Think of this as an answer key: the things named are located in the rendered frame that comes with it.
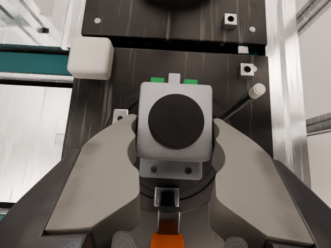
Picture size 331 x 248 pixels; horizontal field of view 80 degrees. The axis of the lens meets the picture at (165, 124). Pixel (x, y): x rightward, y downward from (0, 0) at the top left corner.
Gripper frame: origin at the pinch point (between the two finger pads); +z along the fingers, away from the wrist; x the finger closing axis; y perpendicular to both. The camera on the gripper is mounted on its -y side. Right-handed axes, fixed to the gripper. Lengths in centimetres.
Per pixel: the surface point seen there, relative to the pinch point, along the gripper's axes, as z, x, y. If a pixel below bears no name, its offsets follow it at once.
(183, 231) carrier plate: 1.6, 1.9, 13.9
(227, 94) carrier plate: 11.6, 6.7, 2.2
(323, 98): 22.9, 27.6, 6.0
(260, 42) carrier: 16.3, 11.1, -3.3
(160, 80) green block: 5.1, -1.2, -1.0
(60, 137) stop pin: 7.8, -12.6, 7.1
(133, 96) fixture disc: 9.0, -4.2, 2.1
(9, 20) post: 14.8, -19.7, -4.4
